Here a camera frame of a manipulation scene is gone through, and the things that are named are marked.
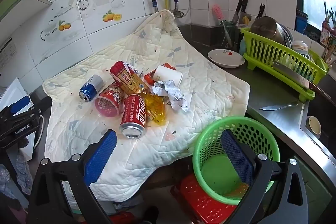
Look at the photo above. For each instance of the white box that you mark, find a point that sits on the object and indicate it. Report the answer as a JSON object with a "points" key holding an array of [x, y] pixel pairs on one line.
{"points": [[13, 88]]}

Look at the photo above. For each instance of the steel plates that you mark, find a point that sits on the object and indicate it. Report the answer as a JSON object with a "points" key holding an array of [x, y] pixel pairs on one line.
{"points": [[287, 35]]}

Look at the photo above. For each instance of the blue container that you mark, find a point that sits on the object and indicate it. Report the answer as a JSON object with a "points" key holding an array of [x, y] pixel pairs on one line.
{"points": [[301, 20]]}

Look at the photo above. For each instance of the white quilted mat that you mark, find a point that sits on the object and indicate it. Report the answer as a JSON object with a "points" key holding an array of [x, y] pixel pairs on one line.
{"points": [[210, 98]]}

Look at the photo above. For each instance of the red patterned paper cup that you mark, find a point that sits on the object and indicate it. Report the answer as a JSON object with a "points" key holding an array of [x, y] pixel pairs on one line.
{"points": [[110, 102]]}

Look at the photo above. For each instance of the white patterned bowl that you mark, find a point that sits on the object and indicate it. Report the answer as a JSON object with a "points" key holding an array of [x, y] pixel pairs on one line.
{"points": [[299, 45]]}

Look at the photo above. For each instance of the small ceramic cup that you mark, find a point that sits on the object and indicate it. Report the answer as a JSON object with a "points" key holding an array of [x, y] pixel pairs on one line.
{"points": [[313, 125]]}

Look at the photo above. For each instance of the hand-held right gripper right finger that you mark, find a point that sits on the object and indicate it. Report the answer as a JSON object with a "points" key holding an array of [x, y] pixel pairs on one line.
{"points": [[236, 153]]}

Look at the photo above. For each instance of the crumpled white paper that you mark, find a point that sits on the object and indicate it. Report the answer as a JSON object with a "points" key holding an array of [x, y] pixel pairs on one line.
{"points": [[170, 94]]}

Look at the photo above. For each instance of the orange snack wrapper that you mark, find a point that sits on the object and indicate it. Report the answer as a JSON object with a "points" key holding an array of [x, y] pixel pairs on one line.
{"points": [[148, 79]]}

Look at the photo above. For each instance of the white shallow plate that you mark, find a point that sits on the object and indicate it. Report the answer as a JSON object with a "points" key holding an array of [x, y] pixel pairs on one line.
{"points": [[225, 57]]}

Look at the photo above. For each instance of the steel pot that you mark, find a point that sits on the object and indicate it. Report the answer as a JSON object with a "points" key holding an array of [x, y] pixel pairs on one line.
{"points": [[265, 28]]}

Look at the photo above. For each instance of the potted green sprouts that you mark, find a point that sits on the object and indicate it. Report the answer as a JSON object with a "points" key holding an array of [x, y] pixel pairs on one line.
{"points": [[329, 19]]}

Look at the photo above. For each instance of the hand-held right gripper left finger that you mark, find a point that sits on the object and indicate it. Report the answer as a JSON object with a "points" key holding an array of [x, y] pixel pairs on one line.
{"points": [[102, 153]]}

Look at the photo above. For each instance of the steel sink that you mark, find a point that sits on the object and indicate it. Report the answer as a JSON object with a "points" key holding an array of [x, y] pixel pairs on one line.
{"points": [[328, 113]]}

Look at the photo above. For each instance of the white paper cup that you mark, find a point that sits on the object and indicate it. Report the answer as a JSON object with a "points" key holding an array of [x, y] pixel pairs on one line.
{"points": [[168, 75]]}

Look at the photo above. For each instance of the red plastic basket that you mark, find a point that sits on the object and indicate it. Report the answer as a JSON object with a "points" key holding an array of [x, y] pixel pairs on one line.
{"points": [[202, 200]]}

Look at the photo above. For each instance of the yellow sponge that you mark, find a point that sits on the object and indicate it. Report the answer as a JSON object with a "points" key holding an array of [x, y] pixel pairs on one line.
{"points": [[245, 19]]}

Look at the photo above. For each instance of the red cola can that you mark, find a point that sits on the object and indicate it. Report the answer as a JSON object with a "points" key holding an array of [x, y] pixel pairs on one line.
{"points": [[134, 115]]}

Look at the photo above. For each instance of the yellow plastic wrapper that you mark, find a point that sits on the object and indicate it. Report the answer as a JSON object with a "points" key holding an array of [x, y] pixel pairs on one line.
{"points": [[155, 106]]}

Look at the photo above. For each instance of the person's left hand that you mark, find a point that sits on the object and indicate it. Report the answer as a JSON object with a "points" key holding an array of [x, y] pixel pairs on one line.
{"points": [[23, 174]]}

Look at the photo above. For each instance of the blue drink can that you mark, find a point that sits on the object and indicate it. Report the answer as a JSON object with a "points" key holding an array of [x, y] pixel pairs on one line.
{"points": [[90, 87]]}

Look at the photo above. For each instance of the green plastic basket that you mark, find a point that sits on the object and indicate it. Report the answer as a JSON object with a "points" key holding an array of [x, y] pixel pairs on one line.
{"points": [[215, 174]]}

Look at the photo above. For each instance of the metal water valve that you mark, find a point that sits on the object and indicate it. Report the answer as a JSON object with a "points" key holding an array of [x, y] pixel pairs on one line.
{"points": [[178, 13]]}

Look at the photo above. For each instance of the metal spoon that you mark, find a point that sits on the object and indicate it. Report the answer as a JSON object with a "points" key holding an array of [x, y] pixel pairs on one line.
{"points": [[275, 107]]}

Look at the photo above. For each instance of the green dish rack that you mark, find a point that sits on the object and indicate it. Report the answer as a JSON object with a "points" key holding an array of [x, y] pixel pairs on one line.
{"points": [[286, 61]]}

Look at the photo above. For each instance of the teal bottle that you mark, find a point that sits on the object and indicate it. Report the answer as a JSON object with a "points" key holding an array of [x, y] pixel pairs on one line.
{"points": [[242, 47]]}

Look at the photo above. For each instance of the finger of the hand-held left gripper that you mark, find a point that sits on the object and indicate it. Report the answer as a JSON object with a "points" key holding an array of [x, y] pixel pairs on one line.
{"points": [[19, 104]]}

